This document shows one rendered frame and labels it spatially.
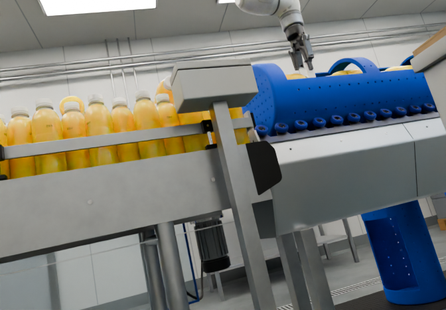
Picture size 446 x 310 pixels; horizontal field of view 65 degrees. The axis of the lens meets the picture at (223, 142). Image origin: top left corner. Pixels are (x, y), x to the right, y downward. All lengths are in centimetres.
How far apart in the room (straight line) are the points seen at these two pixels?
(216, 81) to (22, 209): 52
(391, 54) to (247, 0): 516
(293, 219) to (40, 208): 72
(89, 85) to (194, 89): 413
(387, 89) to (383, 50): 495
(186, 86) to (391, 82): 88
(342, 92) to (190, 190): 69
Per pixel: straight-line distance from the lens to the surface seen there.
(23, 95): 506
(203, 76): 88
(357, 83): 138
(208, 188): 91
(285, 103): 119
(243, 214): 85
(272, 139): 114
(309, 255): 116
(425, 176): 151
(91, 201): 87
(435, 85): 102
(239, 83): 90
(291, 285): 131
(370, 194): 133
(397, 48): 657
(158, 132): 94
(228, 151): 86
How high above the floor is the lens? 70
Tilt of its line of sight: 13 degrees up
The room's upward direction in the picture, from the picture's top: 13 degrees counter-clockwise
